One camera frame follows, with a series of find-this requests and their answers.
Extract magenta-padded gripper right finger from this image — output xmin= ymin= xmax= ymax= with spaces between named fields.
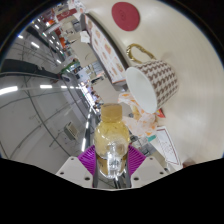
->
xmin=125 ymin=145 xmax=170 ymax=189

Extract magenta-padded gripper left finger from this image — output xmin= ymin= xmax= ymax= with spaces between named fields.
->
xmin=55 ymin=145 xmax=100 ymax=188

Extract clear bottle with yellow cap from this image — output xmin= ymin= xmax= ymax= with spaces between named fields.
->
xmin=93 ymin=103 xmax=131 ymax=179

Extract ceiling air conditioner unit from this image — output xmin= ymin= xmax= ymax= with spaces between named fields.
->
xmin=63 ymin=121 xmax=80 ymax=141

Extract white card with red border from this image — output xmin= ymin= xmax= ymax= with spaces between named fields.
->
xmin=154 ymin=126 xmax=184 ymax=167

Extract red sauce packet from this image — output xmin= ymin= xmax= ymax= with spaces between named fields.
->
xmin=153 ymin=108 xmax=166 ymax=118

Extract beige chair with oval hole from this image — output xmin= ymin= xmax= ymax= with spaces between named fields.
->
xmin=93 ymin=78 xmax=123 ymax=103
xmin=71 ymin=41 xmax=99 ymax=69

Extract ceiling strip lights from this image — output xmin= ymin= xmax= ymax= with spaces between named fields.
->
xmin=0 ymin=18 xmax=98 ymax=154

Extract printed paper tray liner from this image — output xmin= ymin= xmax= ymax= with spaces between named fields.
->
xmin=84 ymin=14 xmax=127 ymax=84

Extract crumpled white napkin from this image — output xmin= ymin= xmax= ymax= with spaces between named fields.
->
xmin=79 ymin=31 xmax=91 ymax=44

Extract flat round red coaster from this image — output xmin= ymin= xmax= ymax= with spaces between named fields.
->
xmin=110 ymin=1 xmax=141 ymax=33

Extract brown patterned mug gold handle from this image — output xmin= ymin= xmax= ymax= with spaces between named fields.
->
xmin=124 ymin=43 xmax=180 ymax=115

